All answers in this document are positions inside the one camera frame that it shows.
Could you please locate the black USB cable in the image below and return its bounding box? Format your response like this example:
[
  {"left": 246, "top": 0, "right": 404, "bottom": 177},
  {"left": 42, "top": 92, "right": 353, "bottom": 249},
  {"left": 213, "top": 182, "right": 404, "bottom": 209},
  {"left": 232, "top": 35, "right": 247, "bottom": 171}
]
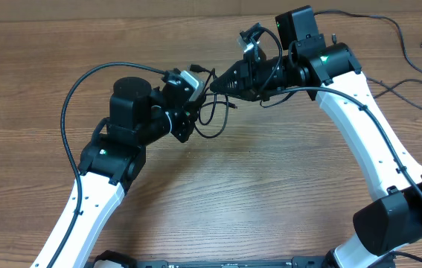
[
  {"left": 313, "top": 10, "right": 422, "bottom": 77},
  {"left": 188, "top": 63, "right": 238, "bottom": 139},
  {"left": 365, "top": 76, "right": 422, "bottom": 112}
]

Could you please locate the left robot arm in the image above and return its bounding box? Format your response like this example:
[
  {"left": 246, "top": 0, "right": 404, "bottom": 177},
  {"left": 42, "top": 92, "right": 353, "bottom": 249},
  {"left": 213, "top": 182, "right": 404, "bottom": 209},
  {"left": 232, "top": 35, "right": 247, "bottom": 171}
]
[{"left": 33, "top": 69, "right": 204, "bottom": 267}]

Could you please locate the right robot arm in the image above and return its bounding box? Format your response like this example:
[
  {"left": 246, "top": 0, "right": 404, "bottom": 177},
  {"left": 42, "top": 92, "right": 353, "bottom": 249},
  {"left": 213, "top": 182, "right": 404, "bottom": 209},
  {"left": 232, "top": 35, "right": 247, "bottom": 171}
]
[{"left": 210, "top": 6, "right": 422, "bottom": 267}]

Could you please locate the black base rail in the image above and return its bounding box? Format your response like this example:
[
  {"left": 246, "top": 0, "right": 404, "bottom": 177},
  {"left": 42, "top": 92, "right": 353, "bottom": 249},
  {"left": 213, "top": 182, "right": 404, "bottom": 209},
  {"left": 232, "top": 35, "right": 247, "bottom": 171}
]
[{"left": 83, "top": 249, "right": 340, "bottom": 268}]

